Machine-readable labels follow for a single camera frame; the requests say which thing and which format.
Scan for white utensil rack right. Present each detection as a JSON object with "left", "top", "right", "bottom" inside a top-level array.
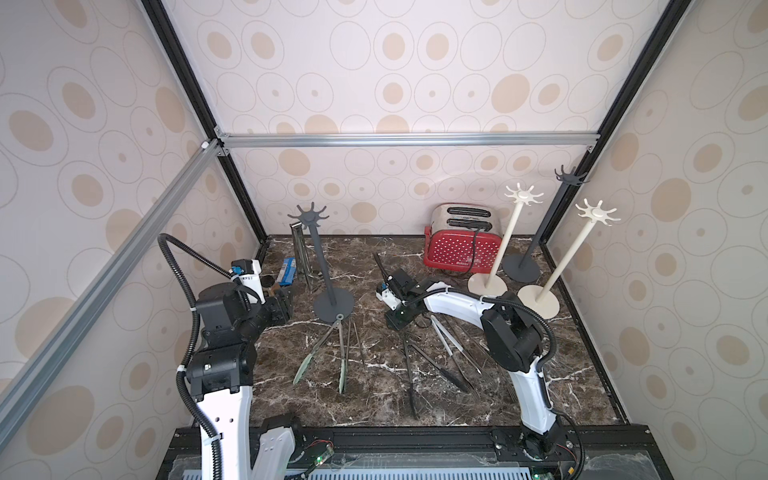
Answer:
[{"left": 517, "top": 199, "right": 619, "bottom": 320}]

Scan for small steel tongs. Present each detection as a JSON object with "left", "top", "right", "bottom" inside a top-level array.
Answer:
[{"left": 429, "top": 314, "right": 482, "bottom": 374}]

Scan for white utensil rack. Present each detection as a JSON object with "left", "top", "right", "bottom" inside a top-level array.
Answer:
[
  {"left": 468, "top": 184, "right": 542, "bottom": 297},
  {"left": 517, "top": 199, "right": 619, "bottom": 320}
]

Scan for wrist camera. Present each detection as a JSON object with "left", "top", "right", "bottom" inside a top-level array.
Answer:
[
  {"left": 230, "top": 259, "right": 265, "bottom": 304},
  {"left": 376, "top": 283, "right": 401, "bottom": 311}
]

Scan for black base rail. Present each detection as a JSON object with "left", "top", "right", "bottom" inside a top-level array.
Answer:
[{"left": 157, "top": 425, "right": 672, "bottom": 479}]

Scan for horizontal aluminium bar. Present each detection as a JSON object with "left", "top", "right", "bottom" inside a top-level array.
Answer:
[{"left": 203, "top": 131, "right": 600, "bottom": 153}]

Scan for thin steel tongs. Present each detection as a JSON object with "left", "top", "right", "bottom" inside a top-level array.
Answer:
[{"left": 351, "top": 321, "right": 366, "bottom": 367}]

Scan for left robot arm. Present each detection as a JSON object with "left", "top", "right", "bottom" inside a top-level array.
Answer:
[{"left": 157, "top": 233, "right": 296, "bottom": 479}]

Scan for dark grey utensil rack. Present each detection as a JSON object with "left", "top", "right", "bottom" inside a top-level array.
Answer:
[{"left": 289, "top": 202, "right": 354, "bottom": 325}]

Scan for blue small package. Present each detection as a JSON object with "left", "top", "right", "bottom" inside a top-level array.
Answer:
[{"left": 277, "top": 257, "right": 297, "bottom": 287}]

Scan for toaster black cord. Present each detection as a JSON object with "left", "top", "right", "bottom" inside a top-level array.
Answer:
[{"left": 443, "top": 227, "right": 481, "bottom": 277}]

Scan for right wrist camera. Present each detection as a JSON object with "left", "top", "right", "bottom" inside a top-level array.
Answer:
[{"left": 376, "top": 283, "right": 401, "bottom": 311}]

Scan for black tipped tongs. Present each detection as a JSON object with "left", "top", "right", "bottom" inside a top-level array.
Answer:
[{"left": 398, "top": 333, "right": 471, "bottom": 426}]

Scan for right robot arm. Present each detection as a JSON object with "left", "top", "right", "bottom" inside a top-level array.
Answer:
[{"left": 376, "top": 269, "right": 581, "bottom": 461}]

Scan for dark grey rack back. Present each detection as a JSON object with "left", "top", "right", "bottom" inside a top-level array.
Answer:
[{"left": 501, "top": 166, "right": 587, "bottom": 284}]

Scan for white utensil rack left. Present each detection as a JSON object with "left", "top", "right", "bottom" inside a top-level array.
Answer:
[{"left": 468, "top": 184, "right": 542, "bottom": 297}]

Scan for red white toaster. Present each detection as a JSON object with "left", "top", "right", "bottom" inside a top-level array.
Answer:
[{"left": 423, "top": 203, "right": 503, "bottom": 274}]

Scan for green tipped tongs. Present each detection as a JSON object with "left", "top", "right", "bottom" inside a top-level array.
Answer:
[{"left": 292, "top": 314, "right": 348, "bottom": 394}]

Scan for diagonal aluminium bar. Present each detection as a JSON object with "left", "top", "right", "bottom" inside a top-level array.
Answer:
[{"left": 1, "top": 139, "right": 223, "bottom": 449}]

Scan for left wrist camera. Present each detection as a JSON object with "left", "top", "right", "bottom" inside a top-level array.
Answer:
[{"left": 230, "top": 259, "right": 265, "bottom": 304}]

